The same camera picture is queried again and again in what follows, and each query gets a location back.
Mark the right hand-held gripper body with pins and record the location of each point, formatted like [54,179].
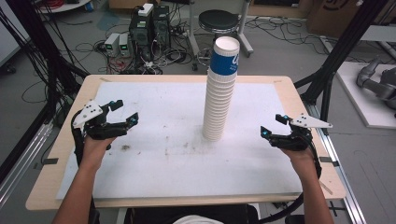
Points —
[295,138]

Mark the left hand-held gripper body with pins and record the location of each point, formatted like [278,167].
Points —
[95,127]

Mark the stack of white paper cups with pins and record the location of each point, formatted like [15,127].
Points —
[218,105]

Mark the person's right hand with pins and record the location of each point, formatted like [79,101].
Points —
[299,158]

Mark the person's left hand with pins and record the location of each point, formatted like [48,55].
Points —
[95,151]

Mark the white foam mat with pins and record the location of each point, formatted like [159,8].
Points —
[162,161]

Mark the grey bench power supply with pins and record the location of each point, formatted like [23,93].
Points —
[111,43]
[124,45]

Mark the wooden table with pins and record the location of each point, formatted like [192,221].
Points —
[46,183]

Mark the black computer tower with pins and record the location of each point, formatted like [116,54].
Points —
[141,34]
[162,28]

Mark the white floor board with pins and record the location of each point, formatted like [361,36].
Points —
[367,109]

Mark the white power adapter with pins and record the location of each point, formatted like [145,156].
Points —
[145,10]

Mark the black round stool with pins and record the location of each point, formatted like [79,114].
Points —
[218,19]
[193,40]

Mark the person's dark clothing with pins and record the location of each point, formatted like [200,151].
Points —
[193,213]

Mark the brown cardboard box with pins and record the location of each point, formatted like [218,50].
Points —
[330,15]

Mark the aluminium rail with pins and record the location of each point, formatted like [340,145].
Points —
[342,174]
[21,165]

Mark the black metal frame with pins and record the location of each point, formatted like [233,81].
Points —
[339,46]

